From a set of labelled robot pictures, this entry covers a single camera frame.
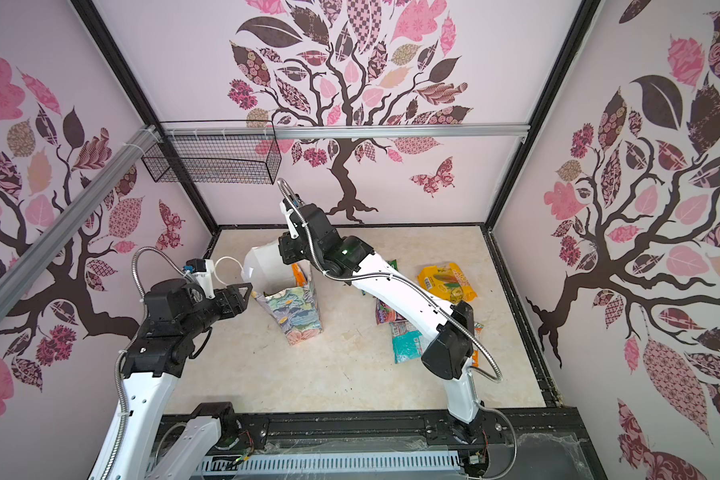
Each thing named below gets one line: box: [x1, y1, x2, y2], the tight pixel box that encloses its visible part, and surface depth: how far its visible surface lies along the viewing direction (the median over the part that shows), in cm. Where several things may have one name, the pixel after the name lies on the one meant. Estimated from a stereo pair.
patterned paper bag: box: [242, 239, 324, 345], surface depth 81 cm
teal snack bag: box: [389, 320, 423, 364], surface depth 88 cm
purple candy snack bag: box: [375, 298, 407, 325], surface depth 94 cm
